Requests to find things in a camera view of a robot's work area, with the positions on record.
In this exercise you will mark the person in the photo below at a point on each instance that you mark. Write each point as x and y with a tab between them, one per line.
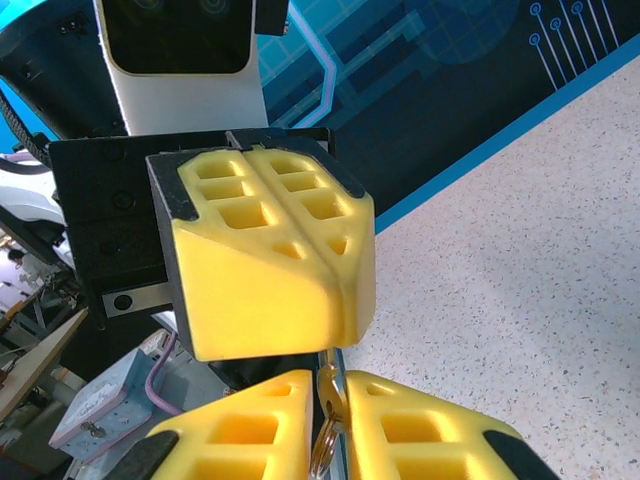
17	262

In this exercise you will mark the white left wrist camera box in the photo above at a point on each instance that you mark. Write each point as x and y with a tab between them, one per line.
190	75

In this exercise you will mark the silver key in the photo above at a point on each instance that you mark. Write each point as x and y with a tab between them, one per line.
340	370

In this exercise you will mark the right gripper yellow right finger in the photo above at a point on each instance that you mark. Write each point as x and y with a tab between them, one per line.
425	440

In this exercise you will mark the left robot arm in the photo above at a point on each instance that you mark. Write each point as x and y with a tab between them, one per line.
25	200

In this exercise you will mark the wooden table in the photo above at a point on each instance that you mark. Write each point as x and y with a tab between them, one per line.
35	360

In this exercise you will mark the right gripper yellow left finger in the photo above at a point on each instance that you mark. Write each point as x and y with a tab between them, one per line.
240	440

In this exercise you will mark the gold key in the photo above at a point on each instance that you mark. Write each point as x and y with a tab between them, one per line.
331	395

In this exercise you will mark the blue painted tin box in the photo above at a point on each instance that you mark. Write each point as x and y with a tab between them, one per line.
105	400

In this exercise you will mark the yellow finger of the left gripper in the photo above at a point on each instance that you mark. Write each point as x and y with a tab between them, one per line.
250	300
350	235

